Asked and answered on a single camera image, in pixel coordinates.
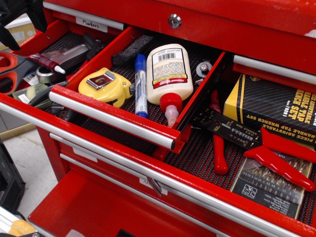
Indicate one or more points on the black equipment box on floor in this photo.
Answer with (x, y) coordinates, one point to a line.
(12, 186)

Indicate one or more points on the drill bit set case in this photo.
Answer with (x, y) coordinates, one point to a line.
(261, 185)

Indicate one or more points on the blue white marker pen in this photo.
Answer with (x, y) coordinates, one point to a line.
(141, 108)

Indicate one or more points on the red metal tool chest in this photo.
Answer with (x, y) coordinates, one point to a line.
(273, 31)

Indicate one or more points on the white wood glue bottle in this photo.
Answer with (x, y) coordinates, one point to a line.
(169, 79)

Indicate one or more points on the red handled wire stripper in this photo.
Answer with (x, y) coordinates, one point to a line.
(260, 145)

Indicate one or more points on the silver cabinet key lock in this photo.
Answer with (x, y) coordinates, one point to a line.
(174, 21)

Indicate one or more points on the cardboard box in background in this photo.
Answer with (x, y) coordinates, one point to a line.
(21, 33)

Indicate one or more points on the small red open drawer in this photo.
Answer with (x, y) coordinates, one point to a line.
(154, 129)

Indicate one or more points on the dark red glue tube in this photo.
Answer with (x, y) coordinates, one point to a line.
(46, 62)

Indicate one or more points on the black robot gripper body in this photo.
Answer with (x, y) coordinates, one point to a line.
(12, 9)

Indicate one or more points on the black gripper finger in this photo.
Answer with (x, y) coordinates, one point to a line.
(36, 14)
(7, 39)

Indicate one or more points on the chrome ratchet wrench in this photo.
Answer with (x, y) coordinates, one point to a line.
(66, 58)

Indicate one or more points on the black foam block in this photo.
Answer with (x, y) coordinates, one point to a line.
(131, 51)

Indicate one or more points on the orange handled scissors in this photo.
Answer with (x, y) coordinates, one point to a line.
(13, 68)

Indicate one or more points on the wide red open drawer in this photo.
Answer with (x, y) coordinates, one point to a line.
(111, 183)

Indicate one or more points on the red handled pliers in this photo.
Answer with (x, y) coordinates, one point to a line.
(220, 165)

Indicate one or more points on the yellow tape measure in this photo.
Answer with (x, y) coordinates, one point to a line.
(107, 86)

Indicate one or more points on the round metal washer bolt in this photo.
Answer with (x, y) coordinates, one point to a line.
(203, 69)

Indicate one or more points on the black yellow tap wrench box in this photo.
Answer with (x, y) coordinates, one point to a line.
(280, 109)

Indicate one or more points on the black handled utility tool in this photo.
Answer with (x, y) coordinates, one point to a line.
(95, 46)

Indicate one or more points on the green clear plastic case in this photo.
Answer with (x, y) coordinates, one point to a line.
(29, 93)

